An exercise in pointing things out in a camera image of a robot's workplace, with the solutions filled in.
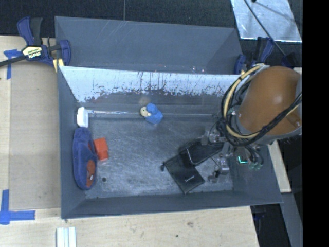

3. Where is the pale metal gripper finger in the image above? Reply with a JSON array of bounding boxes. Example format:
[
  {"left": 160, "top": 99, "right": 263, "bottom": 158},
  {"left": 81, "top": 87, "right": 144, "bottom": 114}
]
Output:
[
  {"left": 201, "top": 130, "right": 225, "bottom": 146},
  {"left": 208, "top": 158, "right": 231, "bottom": 184}
]

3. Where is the black pouch with white print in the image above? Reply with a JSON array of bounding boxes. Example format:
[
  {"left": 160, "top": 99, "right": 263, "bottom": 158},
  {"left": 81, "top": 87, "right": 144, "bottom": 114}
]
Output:
[{"left": 160, "top": 154, "right": 206, "bottom": 195}]

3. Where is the blue toy figure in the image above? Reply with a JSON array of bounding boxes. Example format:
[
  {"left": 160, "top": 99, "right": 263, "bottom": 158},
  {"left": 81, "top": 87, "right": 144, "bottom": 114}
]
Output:
[{"left": 139, "top": 102, "right": 164, "bottom": 125}]

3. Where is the grey metal bin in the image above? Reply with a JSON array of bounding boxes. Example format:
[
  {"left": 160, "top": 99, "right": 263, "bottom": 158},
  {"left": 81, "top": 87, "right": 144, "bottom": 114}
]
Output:
[{"left": 54, "top": 16, "right": 284, "bottom": 220}]

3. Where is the orange block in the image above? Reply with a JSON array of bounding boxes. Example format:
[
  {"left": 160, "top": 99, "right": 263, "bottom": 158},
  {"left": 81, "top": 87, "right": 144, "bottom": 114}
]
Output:
[{"left": 93, "top": 137, "right": 109, "bottom": 162}]

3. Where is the white rounded plastic piece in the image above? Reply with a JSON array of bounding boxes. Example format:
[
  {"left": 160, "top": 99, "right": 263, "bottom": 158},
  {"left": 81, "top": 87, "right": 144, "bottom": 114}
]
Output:
[{"left": 76, "top": 107, "right": 89, "bottom": 129}]

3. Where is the blue and red plush slipper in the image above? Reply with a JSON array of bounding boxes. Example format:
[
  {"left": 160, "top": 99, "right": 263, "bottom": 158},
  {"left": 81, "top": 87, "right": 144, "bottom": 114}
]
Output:
[{"left": 72, "top": 127, "right": 99, "bottom": 191}]

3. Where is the pale brown flat board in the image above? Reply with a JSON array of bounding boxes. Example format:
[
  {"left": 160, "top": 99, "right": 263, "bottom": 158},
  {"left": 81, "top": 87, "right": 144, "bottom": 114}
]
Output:
[{"left": 8, "top": 60, "right": 62, "bottom": 211}]

